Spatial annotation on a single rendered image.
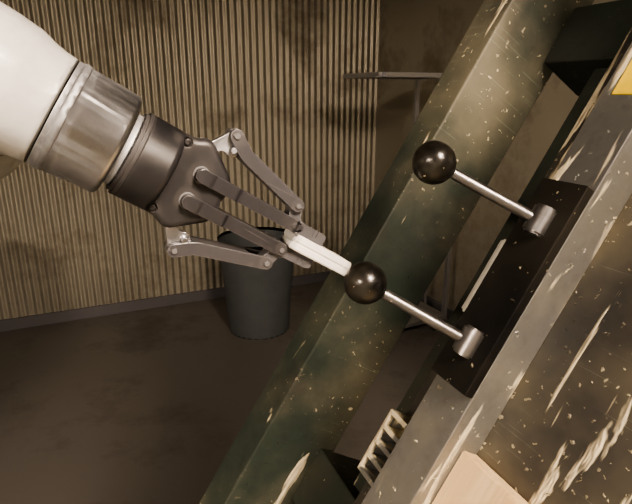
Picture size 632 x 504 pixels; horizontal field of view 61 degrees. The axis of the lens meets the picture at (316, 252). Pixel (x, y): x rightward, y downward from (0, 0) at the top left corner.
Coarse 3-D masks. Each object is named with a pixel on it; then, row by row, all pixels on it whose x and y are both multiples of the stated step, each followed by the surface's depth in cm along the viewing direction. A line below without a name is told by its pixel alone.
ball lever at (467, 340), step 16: (352, 272) 46; (368, 272) 45; (352, 288) 46; (368, 288) 45; (384, 288) 46; (400, 304) 46; (432, 320) 46; (448, 336) 46; (464, 336) 46; (480, 336) 45; (464, 352) 46
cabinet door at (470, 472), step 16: (464, 464) 45; (480, 464) 45; (448, 480) 46; (464, 480) 45; (480, 480) 44; (496, 480) 43; (448, 496) 45; (464, 496) 44; (480, 496) 43; (496, 496) 42; (512, 496) 41
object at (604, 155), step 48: (624, 96) 46; (576, 144) 48; (624, 144) 44; (624, 192) 45; (576, 240) 45; (528, 336) 46; (432, 384) 49; (480, 384) 45; (432, 432) 47; (480, 432) 46; (384, 480) 49; (432, 480) 46
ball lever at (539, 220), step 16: (432, 144) 45; (416, 160) 46; (432, 160) 45; (448, 160) 45; (416, 176) 46; (432, 176) 45; (448, 176) 45; (464, 176) 46; (480, 192) 46; (496, 192) 46; (512, 208) 46; (528, 208) 46; (544, 208) 45; (528, 224) 45; (544, 224) 45
